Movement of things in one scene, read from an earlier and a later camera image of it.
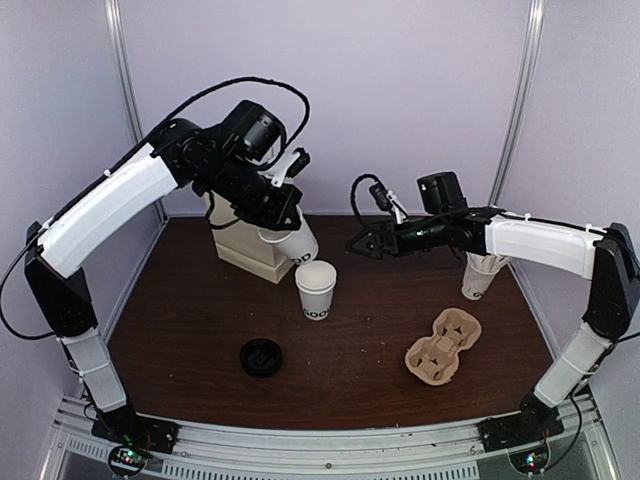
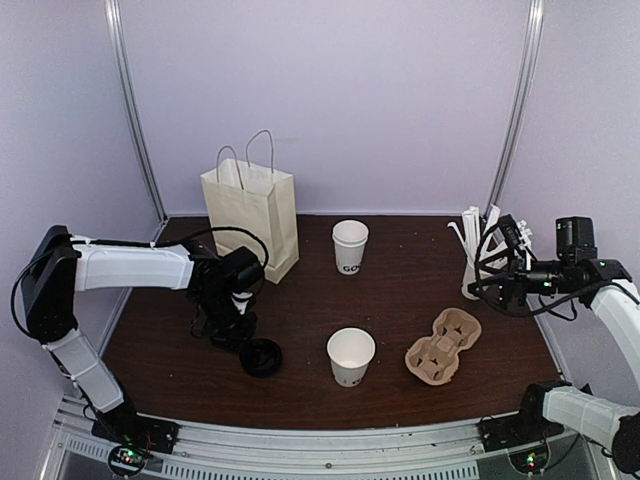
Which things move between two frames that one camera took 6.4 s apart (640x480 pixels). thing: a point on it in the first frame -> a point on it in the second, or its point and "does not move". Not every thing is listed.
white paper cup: x=315 y=280 -> x=350 y=350
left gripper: x=276 y=218 -> x=239 y=339
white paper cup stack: x=299 y=246 -> x=350 y=239
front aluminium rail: x=438 y=452 does not move
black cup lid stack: x=261 y=358 does not move
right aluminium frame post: x=522 y=102 does not move
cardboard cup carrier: x=435 y=358 does not move
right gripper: x=377 y=243 -> x=511 y=282
